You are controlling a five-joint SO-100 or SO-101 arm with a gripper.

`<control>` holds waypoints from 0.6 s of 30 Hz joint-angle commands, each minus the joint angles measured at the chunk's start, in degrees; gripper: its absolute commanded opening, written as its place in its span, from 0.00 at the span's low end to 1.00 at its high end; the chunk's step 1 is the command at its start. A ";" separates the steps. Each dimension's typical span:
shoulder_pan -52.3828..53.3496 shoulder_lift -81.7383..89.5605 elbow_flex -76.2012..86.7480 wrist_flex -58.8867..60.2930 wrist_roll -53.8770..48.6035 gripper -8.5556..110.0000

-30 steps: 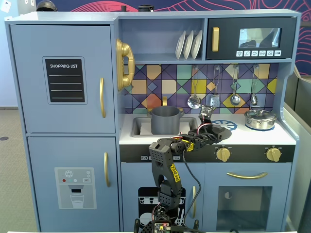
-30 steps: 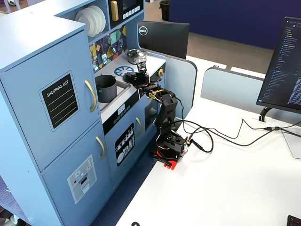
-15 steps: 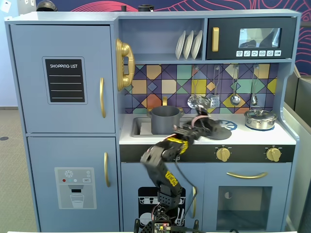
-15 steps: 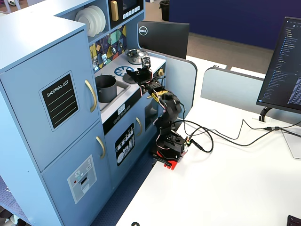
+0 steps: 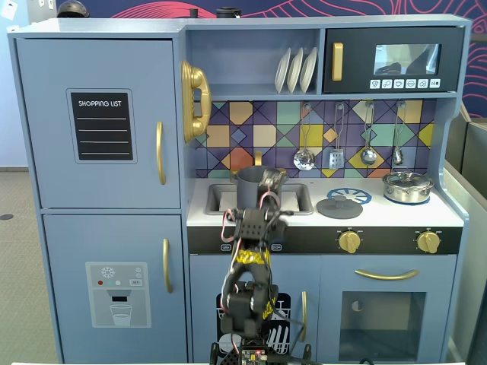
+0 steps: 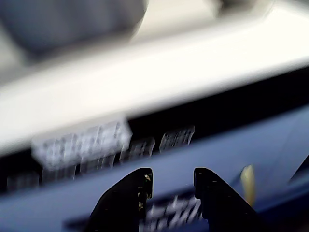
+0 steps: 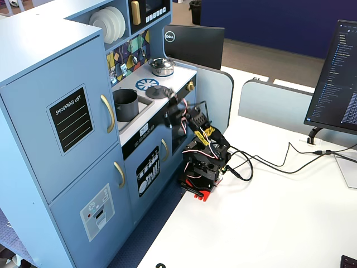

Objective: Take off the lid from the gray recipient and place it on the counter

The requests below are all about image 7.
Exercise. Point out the ice dispenser sticker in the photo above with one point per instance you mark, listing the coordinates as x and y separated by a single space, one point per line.
97 212

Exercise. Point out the toy fridge door with dispenser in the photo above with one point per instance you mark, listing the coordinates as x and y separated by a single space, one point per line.
92 212

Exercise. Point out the black shopping list sticker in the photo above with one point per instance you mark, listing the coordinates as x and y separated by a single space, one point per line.
71 120

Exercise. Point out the toy sink basin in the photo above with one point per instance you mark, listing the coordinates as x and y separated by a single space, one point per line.
143 107

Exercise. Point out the black dish rack sticker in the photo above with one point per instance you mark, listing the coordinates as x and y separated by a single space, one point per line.
148 171

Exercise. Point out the dark blue office partition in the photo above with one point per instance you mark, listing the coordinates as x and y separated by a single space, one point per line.
279 22

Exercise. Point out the grey monitor base plate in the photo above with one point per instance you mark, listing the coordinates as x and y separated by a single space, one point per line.
348 170

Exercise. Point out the white toy plate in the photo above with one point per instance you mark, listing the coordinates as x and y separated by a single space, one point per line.
115 23
99 28
122 21

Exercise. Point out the gold stove knob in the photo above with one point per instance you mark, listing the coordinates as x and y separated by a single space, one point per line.
191 86

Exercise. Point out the red robot base mount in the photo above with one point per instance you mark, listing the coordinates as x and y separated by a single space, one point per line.
202 192

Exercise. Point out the gray pot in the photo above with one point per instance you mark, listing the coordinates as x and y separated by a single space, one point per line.
127 107

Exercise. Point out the black keyboard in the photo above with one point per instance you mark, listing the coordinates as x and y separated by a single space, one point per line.
350 262

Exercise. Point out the light blue desk divider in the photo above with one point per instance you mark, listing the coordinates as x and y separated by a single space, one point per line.
273 109
214 97

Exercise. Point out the toy fridge door with list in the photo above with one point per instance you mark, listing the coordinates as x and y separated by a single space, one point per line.
42 125

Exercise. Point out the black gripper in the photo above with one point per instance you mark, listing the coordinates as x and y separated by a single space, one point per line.
170 109

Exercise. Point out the gray pot lid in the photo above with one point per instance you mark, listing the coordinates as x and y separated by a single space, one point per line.
157 92

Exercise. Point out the monitor showing code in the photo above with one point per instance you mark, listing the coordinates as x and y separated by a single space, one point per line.
334 83

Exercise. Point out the black Dell monitor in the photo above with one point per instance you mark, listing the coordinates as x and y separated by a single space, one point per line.
195 46

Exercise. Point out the black toy microwave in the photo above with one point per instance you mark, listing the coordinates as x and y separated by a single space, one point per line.
152 12

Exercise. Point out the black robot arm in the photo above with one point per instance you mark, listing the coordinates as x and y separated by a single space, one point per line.
207 156

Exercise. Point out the steel pot with lid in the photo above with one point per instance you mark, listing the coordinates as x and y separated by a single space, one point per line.
161 67

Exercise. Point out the black trash bin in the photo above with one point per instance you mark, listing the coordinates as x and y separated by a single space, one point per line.
195 12

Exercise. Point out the hanging metal ladle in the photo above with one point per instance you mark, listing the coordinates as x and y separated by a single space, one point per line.
134 57

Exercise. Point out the hanging toy spatula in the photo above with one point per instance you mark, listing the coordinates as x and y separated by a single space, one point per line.
123 68

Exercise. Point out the toy dishwasher door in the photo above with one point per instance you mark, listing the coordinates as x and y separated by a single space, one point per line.
147 178

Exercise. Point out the light blue toy kitchen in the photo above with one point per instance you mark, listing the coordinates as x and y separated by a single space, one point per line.
36 42

